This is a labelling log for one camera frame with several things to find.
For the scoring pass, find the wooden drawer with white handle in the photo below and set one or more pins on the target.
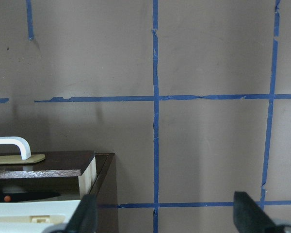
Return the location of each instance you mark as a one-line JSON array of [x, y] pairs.
[[70, 173]]

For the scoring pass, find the dark brown cabinet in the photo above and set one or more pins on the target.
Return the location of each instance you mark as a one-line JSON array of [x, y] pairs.
[[105, 190]]

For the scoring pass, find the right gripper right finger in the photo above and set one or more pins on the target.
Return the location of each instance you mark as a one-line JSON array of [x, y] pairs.
[[248, 217]]

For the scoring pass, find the orange grey scissors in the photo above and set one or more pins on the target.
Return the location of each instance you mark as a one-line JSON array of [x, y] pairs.
[[26, 196]]

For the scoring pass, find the cream plastic tray lid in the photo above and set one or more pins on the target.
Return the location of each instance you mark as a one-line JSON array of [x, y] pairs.
[[36, 217]]

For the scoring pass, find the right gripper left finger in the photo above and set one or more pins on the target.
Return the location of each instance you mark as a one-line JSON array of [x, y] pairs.
[[84, 219]]

